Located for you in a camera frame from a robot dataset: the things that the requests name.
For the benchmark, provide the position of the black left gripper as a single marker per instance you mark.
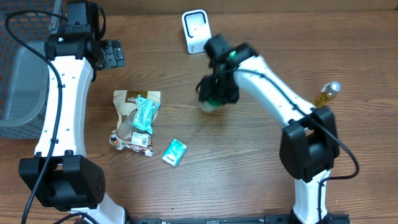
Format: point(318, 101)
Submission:
point(112, 55)

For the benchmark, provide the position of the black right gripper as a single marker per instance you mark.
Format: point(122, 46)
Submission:
point(209, 90)

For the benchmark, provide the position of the green lid jar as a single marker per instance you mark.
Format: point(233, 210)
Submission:
point(210, 105)

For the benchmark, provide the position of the mint green wipes pack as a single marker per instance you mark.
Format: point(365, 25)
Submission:
point(146, 110)

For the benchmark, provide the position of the small teal tissue pack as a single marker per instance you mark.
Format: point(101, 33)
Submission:
point(174, 153)

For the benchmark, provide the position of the brown snack packet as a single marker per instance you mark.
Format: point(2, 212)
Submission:
point(126, 135)

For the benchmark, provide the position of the yellow liquid bottle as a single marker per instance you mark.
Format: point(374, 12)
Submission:
point(327, 93)

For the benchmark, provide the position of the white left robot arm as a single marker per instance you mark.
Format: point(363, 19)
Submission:
point(59, 174)

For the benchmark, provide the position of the white barcode scanner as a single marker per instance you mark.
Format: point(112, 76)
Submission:
point(196, 29)

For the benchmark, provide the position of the dark grey plastic basket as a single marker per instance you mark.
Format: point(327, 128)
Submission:
point(25, 76)

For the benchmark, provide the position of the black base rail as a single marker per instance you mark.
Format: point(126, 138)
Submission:
point(267, 219)

